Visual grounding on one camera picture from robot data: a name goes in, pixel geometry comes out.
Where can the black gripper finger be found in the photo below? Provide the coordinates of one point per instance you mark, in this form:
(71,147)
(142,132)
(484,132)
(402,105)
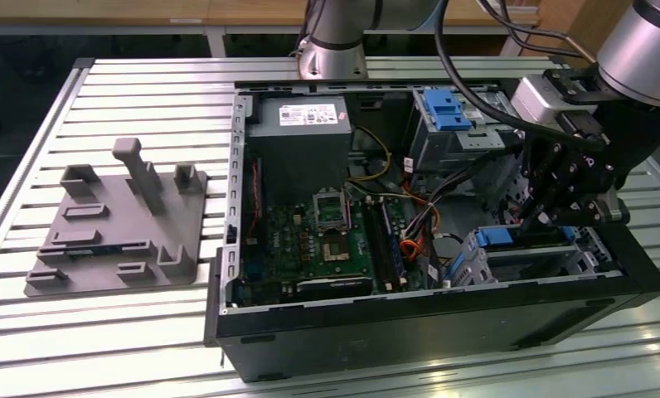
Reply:
(540,174)
(591,213)

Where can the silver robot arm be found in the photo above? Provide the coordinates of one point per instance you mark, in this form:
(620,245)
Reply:
(336,45)

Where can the silver metal disk bay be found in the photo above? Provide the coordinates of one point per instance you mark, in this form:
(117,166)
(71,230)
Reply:
(529,265)

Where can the black RAM slot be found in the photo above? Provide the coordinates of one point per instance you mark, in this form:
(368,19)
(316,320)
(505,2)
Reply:
(378,248)
(396,248)

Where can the silver optical drive bay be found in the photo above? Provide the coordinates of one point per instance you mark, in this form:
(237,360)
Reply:
(474,141)

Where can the blue plastic drive latch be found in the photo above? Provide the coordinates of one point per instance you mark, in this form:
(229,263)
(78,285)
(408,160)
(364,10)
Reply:
(446,112)

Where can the black open PC case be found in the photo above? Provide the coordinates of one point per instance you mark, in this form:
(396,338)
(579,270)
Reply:
(418,340)

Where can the grey power supply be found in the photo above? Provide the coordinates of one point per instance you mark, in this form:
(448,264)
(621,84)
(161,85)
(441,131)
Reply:
(297,157)

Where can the black graphics card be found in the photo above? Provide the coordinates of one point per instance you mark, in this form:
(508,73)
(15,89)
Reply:
(336,286)

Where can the green motherboard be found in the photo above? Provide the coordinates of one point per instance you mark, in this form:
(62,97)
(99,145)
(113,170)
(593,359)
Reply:
(286,248)

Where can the grey parts rack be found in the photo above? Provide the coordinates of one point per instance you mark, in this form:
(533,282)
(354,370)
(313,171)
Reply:
(114,232)

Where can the dark RAM stick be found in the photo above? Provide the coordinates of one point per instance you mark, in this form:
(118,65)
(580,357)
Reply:
(95,250)

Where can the wooden desk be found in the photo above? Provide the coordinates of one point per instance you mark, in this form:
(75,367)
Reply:
(114,10)

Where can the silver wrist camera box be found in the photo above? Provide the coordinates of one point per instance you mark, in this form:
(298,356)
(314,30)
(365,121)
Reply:
(535,97)

